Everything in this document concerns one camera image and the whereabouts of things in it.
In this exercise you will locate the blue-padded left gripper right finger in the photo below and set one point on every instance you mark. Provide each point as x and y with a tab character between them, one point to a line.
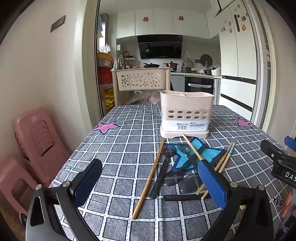
256	222

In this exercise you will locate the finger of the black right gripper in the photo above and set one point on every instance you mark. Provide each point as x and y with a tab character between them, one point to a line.
275	153

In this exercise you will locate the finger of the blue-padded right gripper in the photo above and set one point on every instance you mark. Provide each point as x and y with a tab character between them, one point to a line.
290	142

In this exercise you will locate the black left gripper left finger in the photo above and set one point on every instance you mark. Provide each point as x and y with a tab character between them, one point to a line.
42	220

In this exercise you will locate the blue-patterned wooden chopstick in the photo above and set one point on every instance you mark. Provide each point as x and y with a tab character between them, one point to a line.
222	167

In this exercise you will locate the wooden chopstick plain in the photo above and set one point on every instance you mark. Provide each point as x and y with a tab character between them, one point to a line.
217	167

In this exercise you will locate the black-handled spoon large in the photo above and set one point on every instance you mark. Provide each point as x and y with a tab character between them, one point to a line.
190	184

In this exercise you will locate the black-handled spoon across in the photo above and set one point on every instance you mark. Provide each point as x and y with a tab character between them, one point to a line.
173	177

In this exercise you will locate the black-handled spoon small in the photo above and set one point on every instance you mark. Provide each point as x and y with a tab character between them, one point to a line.
168	152

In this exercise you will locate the white upper kitchen cabinets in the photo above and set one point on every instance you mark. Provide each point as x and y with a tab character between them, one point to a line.
165	21

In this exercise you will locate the person's right hand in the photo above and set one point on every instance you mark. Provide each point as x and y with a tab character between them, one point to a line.
288	212

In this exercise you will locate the pink plastic stool lower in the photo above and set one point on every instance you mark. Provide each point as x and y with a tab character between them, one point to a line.
11	172

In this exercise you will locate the pink plastic stool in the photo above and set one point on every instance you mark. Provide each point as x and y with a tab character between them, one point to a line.
11	172
40	145

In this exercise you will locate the pink plastic stool upper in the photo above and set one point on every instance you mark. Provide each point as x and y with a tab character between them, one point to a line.
40	145

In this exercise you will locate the pink plastic utensil holder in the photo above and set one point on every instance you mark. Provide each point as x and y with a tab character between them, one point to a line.
185	113

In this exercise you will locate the white refrigerator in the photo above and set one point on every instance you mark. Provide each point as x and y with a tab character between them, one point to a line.
238	60

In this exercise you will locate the white rice cooker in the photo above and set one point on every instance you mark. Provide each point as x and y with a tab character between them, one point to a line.
216	71

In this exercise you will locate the black built-in oven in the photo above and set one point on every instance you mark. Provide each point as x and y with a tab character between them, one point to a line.
196	84

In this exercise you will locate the black stockpot on counter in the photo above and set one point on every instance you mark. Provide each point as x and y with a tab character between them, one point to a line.
186	69

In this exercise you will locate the red-lidded cooking pot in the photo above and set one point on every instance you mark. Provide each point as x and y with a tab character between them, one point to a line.
172	65

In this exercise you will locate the plastic bag under rack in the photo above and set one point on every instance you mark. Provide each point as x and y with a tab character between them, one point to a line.
145	97

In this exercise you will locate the black wok on stove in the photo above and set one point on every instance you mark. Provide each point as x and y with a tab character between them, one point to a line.
150	65

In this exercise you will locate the beige perforated basket rack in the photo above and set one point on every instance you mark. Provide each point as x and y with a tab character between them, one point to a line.
140	79

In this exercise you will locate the black range hood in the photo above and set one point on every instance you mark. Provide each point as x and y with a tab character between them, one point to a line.
160	46

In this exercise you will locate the grey wall switch plate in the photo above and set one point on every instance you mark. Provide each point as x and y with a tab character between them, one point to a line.
58	23

